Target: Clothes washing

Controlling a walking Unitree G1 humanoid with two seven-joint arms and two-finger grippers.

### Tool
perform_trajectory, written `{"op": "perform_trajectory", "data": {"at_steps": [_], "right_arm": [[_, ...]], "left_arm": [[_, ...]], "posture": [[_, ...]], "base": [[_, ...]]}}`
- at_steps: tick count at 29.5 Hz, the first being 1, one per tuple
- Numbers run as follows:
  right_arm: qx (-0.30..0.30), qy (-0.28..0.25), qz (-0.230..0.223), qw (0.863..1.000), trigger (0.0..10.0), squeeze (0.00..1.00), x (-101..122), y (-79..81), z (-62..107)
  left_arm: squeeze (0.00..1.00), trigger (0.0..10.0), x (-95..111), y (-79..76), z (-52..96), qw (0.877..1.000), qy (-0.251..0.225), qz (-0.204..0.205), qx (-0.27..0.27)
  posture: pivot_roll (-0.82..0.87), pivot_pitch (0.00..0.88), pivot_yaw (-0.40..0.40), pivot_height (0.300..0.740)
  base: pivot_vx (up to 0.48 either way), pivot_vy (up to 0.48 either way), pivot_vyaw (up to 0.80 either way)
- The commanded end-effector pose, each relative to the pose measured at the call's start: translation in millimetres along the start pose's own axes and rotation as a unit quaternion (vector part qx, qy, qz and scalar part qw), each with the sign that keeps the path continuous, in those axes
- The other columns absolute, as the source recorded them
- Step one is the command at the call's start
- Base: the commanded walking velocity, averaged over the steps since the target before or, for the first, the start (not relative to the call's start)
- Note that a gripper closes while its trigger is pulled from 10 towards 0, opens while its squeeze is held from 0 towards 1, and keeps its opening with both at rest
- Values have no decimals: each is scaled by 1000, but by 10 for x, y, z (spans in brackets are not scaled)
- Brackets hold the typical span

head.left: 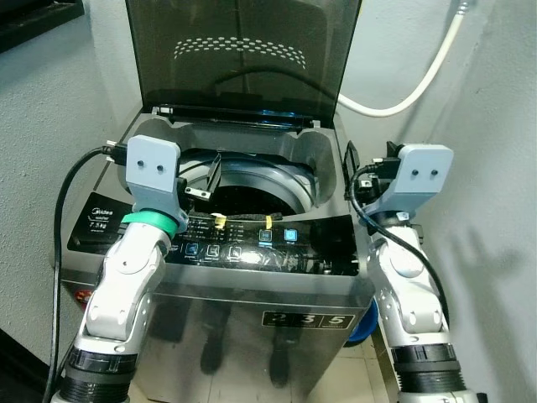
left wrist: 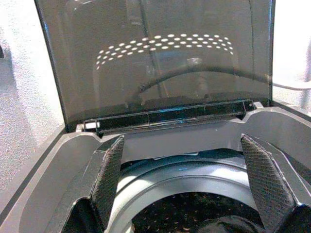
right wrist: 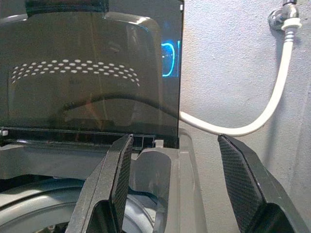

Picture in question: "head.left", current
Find grey top-load washing machine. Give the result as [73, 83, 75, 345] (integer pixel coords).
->
[55, 101, 378, 403]

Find black washer control panel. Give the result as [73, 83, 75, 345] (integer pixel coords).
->
[67, 191, 363, 278]

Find dark tinted washer lid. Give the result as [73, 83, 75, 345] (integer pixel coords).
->
[124, 0, 363, 128]

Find black number label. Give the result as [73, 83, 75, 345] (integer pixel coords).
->
[261, 311, 354, 330]

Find blue plastic basin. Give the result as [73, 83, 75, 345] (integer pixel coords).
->
[347, 301, 378, 345]

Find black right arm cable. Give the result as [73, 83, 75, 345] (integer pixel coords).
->
[348, 164, 451, 327]

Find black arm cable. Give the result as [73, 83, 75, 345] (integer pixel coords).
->
[348, 164, 451, 327]
[50, 144, 128, 379]

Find white water hose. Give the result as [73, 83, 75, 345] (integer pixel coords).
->
[336, 0, 471, 118]

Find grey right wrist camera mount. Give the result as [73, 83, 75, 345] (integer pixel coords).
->
[369, 144, 455, 223]

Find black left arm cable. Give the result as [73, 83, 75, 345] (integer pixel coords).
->
[50, 144, 128, 379]

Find black window frame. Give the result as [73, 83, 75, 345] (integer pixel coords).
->
[0, 0, 86, 53]

